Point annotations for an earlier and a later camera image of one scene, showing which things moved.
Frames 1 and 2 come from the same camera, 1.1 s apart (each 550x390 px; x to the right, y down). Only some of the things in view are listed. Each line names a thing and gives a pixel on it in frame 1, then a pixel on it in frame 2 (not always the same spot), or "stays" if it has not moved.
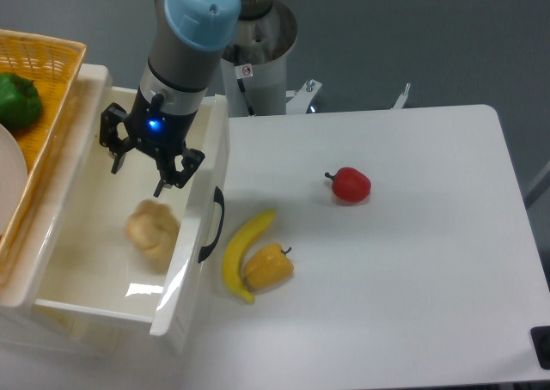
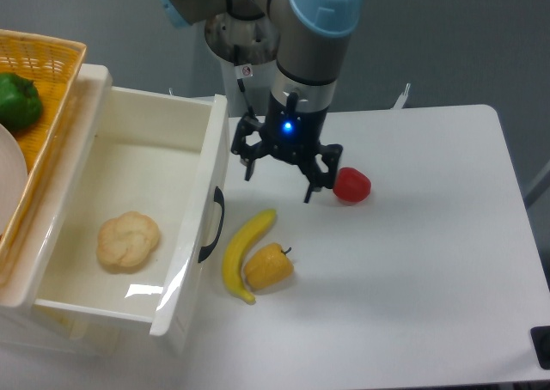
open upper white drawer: [74, 254] stays
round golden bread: [154, 228] → [126, 240]
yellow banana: [235, 246] stays
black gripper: [162, 137] → [292, 131]
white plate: [14, 178] stays
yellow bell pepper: [268, 267] stays
